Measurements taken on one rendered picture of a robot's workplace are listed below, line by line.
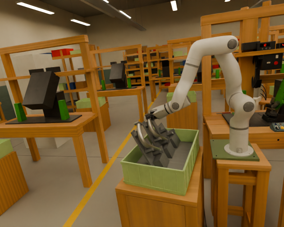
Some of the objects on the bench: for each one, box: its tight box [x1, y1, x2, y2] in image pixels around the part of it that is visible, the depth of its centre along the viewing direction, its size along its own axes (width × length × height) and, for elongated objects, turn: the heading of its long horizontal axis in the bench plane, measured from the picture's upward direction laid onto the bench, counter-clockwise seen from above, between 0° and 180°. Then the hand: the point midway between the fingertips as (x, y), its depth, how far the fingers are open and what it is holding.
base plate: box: [222, 112, 284, 127], centre depth 174 cm, size 42×110×2 cm, turn 100°
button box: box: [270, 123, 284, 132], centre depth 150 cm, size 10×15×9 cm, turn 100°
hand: (149, 117), depth 135 cm, fingers closed on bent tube, 3 cm apart
